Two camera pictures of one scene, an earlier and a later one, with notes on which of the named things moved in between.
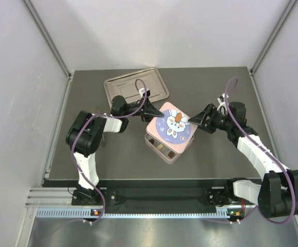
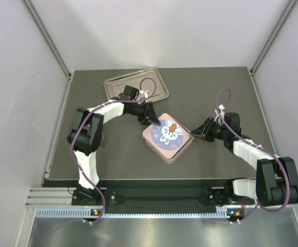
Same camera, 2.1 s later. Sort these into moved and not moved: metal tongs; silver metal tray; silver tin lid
Moved: silver tin lid
Not moved: silver metal tray; metal tongs
